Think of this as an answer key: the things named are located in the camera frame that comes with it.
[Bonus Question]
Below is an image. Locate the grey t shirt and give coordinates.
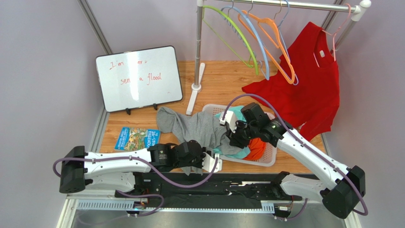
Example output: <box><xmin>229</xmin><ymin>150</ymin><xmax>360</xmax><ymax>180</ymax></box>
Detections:
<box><xmin>156</xmin><ymin>106</ymin><xmax>244</xmax><ymax>176</ymax></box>

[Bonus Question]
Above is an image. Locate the light blue wire hanger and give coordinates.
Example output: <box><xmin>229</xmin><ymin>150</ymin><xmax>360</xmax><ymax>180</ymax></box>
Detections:
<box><xmin>277</xmin><ymin>0</ymin><xmax>299</xmax><ymax>86</ymax></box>

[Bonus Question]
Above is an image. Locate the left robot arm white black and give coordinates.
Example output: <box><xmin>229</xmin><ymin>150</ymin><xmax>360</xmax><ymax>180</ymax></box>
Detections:
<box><xmin>53</xmin><ymin>140</ymin><xmax>216</xmax><ymax>194</ymax></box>

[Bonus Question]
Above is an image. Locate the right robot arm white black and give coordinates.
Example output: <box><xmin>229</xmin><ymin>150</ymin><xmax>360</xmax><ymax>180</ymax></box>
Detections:
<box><xmin>220</xmin><ymin>103</ymin><xmax>366</xmax><ymax>219</ymax></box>

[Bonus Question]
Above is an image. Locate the teal t shirt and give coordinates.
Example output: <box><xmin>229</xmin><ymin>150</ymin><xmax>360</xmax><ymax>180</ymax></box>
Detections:
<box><xmin>213</xmin><ymin>105</ymin><xmax>251</xmax><ymax>159</ymax></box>

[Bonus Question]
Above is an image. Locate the orange t shirt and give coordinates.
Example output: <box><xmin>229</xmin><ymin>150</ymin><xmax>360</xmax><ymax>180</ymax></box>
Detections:
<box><xmin>243</xmin><ymin>138</ymin><xmax>266</xmax><ymax>161</ymax></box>

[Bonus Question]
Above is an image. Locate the blue plastic notched hanger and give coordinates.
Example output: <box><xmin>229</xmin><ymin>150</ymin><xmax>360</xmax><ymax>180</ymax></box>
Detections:
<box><xmin>221</xmin><ymin>6</ymin><xmax>270</xmax><ymax>80</ymax></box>

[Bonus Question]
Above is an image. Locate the red t shirt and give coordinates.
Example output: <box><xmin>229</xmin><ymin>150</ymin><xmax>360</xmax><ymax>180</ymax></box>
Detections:
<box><xmin>242</xmin><ymin>22</ymin><xmax>340</xmax><ymax>141</ymax></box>

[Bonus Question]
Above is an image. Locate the orange hanger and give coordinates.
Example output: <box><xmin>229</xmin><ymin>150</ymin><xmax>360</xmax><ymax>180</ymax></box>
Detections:
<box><xmin>238</xmin><ymin>10</ymin><xmax>295</xmax><ymax>85</ymax></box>

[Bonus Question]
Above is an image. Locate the green hanger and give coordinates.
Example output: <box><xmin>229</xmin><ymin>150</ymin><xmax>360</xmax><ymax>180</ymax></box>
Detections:
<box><xmin>202</xmin><ymin>5</ymin><xmax>259</xmax><ymax>75</ymax></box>

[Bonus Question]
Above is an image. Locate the white plastic laundry basket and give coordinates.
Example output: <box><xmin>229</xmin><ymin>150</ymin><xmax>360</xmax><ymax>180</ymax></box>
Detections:
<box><xmin>202</xmin><ymin>104</ymin><xmax>277</xmax><ymax>167</ymax></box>

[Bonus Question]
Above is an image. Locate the blue treehouse book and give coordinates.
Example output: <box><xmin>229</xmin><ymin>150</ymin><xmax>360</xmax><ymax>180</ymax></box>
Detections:
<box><xmin>115</xmin><ymin>127</ymin><xmax>161</xmax><ymax>152</ymax></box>

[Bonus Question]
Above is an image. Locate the white dry-erase board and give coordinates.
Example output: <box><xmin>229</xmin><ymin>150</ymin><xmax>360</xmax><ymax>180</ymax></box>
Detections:
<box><xmin>95</xmin><ymin>46</ymin><xmax>183</xmax><ymax>112</ymax></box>

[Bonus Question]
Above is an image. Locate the metal clothes rack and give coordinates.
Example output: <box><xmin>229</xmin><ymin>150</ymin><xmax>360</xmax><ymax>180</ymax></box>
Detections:
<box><xmin>185</xmin><ymin>0</ymin><xmax>372</xmax><ymax>115</ymax></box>

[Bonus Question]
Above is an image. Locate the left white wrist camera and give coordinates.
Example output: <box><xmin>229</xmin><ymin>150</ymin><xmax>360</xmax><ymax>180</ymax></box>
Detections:
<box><xmin>202</xmin><ymin>152</ymin><xmax>223</xmax><ymax>173</ymax></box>

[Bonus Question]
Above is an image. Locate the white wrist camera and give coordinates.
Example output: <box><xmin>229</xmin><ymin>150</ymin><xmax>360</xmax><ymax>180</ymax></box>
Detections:
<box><xmin>219</xmin><ymin>111</ymin><xmax>238</xmax><ymax>133</ymax></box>
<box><xmin>202</xmin><ymin>152</ymin><xmax>223</xmax><ymax>173</ymax></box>

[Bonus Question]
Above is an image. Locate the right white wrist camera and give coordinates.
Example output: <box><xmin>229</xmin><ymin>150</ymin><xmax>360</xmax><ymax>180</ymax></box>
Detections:
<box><xmin>219</xmin><ymin>111</ymin><xmax>238</xmax><ymax>133</ymax></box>

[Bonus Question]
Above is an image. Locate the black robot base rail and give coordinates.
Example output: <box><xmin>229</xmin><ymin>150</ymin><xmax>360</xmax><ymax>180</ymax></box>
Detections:
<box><xmin>114</xmin><ymin>172</ymin><xmax>305</xmax><ymax>217</ymax></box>

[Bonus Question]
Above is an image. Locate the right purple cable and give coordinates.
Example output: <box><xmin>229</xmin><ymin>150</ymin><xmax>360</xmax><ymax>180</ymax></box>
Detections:
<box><xmin>222</xmin><ymin>93</ymin><xmax>369</xmax><ymax>217</ymax></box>

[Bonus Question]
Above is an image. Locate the pink wire hanger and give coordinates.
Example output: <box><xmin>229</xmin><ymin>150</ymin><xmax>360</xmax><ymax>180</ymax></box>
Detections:
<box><xmin>322</xmin><ymin>3</ymin><xmax>351</xmax><ymax>62</ymax></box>

